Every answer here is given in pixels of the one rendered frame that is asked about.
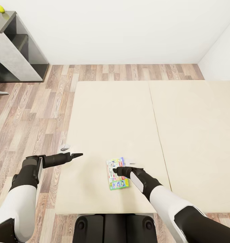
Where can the desk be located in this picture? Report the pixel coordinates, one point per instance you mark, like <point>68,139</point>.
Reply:
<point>21,60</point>

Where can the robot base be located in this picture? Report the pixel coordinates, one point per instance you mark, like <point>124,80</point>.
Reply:
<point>115,228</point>

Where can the bed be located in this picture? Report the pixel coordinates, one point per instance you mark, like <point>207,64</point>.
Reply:
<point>177,130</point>

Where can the board game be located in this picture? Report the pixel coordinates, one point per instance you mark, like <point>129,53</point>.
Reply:
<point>115,181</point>

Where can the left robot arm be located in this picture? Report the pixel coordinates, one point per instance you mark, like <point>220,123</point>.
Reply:
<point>17,213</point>

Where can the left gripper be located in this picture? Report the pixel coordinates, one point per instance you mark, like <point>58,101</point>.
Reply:
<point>60,159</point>

